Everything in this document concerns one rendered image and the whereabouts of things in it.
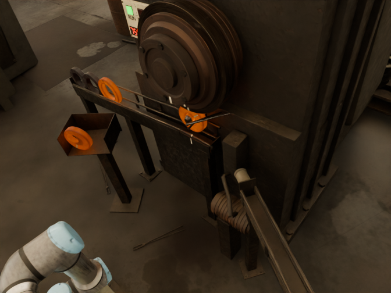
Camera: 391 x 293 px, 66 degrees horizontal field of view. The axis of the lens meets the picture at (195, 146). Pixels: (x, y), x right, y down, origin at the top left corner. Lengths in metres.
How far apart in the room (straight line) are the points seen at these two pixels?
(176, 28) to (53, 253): 0.82
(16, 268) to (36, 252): 0.06
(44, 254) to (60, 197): 1.47
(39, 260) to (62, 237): 0.08
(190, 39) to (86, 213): 1.54
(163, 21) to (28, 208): 1.80
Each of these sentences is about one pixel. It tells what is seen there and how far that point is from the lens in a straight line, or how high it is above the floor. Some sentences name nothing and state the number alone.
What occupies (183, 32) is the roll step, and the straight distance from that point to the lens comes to 1.10.
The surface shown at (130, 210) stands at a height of 0.01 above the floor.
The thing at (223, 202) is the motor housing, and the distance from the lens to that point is 1.44.
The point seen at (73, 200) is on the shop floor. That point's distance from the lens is 2.39.
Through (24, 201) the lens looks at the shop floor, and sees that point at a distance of 2.60.
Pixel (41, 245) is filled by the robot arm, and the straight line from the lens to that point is 1.02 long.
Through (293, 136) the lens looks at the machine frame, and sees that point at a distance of 1.24.
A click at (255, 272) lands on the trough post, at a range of 1.85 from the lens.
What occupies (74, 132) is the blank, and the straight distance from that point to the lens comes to 1.68.
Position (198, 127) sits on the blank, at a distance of 1.42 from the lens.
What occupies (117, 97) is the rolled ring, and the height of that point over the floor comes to 0.67.
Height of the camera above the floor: 1.74
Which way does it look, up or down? 46 degrees down
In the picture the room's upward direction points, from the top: 9 degrees counter-clockwise
